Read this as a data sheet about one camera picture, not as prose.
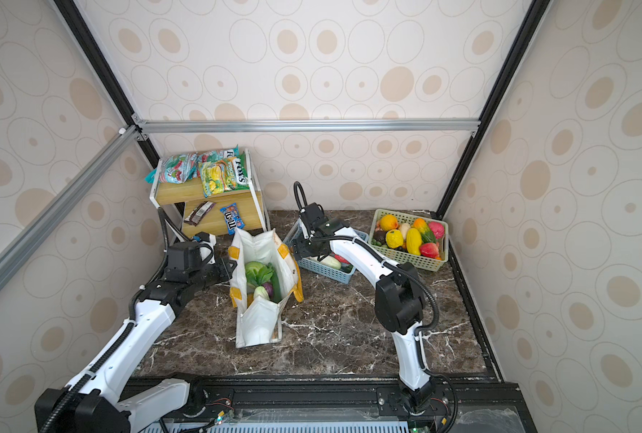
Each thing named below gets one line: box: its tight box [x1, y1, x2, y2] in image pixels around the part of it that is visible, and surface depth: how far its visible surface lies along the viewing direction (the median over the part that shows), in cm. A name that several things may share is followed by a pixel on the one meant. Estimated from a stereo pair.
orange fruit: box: [379, 213, 399, 232], surface depth 109 cm
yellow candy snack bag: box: [201, 160, 227, 199], surface depth 81 cm
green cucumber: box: [271, 270, 283, 304], surface depth 92 cm
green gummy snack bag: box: [144, 152, 202, 185], surface depth 84 cm
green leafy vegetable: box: [254, 262, 275, 286], surface depth 91 cm
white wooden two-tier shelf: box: [148, 148, 268, 239], surface depth 83 cm
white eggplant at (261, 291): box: [253, 285, 270, 301], surface depth 88 cm
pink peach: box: [428, 221, 445, 240], surface depth 106 cm
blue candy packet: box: [220, 202, 246, 236], surface depth 96 cm
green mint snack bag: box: [206, 144, 250, 193], surface depth 83 cm
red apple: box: [419, 242, 440, 259], surface depth 99 cm
